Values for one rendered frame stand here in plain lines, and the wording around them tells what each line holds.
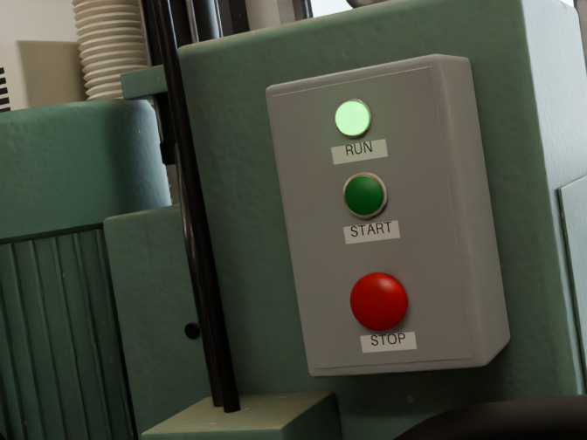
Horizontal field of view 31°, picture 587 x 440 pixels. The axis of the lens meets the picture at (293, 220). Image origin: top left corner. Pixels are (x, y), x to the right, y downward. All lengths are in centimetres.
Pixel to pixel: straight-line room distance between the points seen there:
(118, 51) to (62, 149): 162
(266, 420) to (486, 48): 24
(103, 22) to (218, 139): 175
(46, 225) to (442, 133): 33
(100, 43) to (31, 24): 43
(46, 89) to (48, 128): 166
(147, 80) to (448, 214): 29
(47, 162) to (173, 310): 14
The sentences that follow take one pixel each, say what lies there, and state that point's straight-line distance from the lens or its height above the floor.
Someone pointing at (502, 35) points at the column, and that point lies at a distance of 58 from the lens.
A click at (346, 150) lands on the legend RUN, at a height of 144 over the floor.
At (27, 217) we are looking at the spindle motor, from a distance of 76.
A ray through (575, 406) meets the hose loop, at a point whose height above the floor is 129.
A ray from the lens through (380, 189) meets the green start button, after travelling 53.
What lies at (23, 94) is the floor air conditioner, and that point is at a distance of 237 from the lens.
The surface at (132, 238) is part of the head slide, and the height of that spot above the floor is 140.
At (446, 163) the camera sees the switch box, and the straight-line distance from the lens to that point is 53.
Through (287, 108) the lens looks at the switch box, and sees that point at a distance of 55.
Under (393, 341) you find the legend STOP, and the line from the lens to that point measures 55.
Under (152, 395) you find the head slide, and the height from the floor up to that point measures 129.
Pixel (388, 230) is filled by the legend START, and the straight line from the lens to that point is 54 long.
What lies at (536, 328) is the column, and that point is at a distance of 59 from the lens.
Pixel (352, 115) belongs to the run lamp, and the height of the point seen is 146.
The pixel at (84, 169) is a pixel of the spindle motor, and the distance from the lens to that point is 76.
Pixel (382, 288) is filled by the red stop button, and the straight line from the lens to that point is 53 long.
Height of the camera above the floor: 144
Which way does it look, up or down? 3 degrees down
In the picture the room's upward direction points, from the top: 9 degrees counter-clockwise
